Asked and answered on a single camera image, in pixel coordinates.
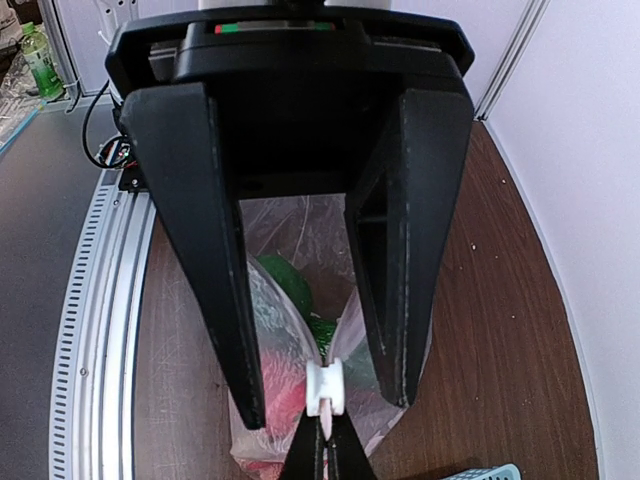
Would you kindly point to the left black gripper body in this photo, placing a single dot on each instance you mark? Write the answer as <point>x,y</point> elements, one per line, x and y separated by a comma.
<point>256,102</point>

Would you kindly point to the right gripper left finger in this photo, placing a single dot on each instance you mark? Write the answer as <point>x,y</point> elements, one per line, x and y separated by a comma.
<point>303,458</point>

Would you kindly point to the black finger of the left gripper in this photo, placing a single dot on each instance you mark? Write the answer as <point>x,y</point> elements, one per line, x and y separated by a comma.
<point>200,240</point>
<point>398,217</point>

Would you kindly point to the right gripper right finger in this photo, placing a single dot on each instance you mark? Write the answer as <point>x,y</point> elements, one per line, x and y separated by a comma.
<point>347,459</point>

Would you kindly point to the red wax apple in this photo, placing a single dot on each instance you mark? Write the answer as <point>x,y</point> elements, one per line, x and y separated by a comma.
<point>285,399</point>

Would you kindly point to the green cucumber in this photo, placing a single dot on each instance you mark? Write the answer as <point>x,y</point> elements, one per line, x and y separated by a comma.
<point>291,281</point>

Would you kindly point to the clear zip top bag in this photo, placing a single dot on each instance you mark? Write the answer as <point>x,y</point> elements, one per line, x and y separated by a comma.
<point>309,232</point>

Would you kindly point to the green pepper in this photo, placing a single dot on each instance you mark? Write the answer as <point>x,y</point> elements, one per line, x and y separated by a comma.
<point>322,331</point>

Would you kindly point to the light blue plastic basket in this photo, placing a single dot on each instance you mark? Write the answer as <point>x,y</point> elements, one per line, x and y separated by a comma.
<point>502,472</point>

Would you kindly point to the left round circuit board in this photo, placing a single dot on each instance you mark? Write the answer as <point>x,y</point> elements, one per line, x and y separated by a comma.
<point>116,153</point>

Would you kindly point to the green drink bottle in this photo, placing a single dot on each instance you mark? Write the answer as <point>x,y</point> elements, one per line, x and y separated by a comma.
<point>36,51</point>

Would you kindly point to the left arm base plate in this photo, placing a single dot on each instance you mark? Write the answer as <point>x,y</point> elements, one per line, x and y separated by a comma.
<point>132,179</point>

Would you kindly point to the front aluminium rail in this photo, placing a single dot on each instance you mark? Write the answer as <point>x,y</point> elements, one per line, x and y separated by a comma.
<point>91,420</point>

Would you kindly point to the left aluminium frame post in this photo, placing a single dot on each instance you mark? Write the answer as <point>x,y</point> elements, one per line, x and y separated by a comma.
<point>523,33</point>

